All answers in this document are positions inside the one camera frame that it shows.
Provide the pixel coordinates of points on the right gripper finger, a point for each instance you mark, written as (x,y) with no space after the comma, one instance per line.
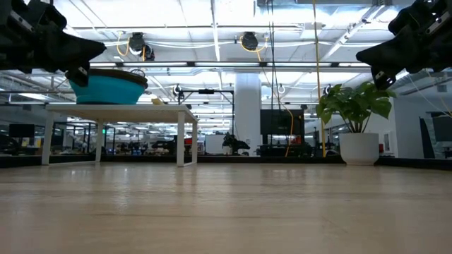
(381,53)

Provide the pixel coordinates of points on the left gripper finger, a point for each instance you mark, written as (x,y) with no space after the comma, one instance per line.
(84,51)

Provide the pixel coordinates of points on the black background robot arm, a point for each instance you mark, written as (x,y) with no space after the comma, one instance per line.
(233,143)

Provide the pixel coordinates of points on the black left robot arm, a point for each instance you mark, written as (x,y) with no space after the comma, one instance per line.
(5,35)

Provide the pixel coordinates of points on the blue grey collapsible bowl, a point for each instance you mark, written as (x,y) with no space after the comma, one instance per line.
(109,90)

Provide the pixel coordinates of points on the green plant in white pot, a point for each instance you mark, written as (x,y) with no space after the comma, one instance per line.
(353,102)

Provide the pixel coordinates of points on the white perforated metal shelf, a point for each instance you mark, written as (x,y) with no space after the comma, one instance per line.
(120,112)

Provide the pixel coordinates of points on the small black monitor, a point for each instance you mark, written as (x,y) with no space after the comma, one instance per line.
(21,130)

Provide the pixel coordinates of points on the large black screen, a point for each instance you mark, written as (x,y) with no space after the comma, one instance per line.
(282,123)

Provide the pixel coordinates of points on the black background frame stand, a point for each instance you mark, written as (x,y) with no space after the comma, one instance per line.
(206,91)

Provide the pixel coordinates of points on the black aluminium table frame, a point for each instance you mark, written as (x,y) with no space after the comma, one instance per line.
(226,158)

